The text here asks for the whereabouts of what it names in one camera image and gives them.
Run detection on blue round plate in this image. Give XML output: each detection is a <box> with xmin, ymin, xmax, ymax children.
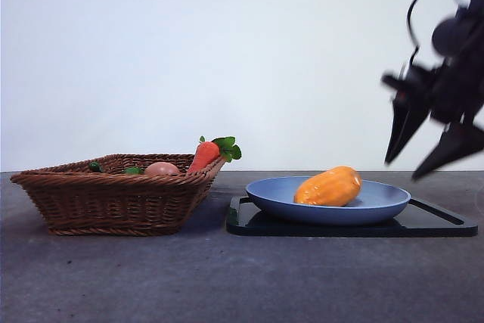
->
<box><xmin>245</xmin><ymin>175</ymin><xmax>411</xmax><ymax>227</ymax></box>

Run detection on brown wicker basket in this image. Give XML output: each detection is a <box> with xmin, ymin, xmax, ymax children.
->
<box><xmin>10</xmin><ymin>154</ymin><xmax>228</xmax><ymax>237</ymax></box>

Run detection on black glossy tray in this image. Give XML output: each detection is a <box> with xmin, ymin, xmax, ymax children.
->
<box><xmin>225</xmin><ymin>194</ymin><xmax>478</xmax><ymax>239</ymax></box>

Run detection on orange toy carrot green leaves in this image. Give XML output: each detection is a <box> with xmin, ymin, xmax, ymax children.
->
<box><xmin>186</xmin><ymin>135</ymin><xmax>243</xmax><ymax>176</ymax></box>

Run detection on beige toy egg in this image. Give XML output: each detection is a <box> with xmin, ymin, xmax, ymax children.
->
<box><xmin>143</xmin><ymin>162</ymin><xmax>182</xmax><ymax>177</ymax></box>

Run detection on green toy chili pepper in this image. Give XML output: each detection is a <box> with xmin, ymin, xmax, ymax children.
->
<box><xmin>88</xmin><ymin>161</ymin><xmax>145</xmax><ymax>175</ymax></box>

